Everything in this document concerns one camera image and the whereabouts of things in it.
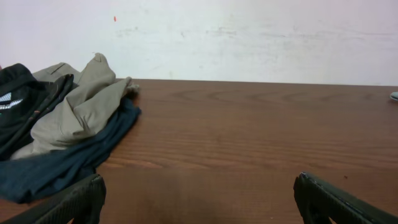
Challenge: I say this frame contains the navy blue folded garment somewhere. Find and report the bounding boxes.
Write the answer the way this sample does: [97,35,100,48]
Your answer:
[1,98,141,203]

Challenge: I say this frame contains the light blue t-shirt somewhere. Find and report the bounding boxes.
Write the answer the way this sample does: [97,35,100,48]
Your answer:
[390,92,398,101]

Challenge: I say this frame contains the black patterned shirt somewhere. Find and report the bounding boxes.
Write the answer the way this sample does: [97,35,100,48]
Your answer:
[1,63,74,161]

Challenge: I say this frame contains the khaki folded pants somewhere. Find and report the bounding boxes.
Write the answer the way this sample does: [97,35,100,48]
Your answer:
[11,53,139,160]

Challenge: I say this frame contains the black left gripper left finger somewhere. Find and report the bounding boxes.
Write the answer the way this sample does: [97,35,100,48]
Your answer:
[2,174,106,224]

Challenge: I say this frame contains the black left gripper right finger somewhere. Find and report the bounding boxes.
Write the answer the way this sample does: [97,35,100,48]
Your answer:
[293,172,397,224]

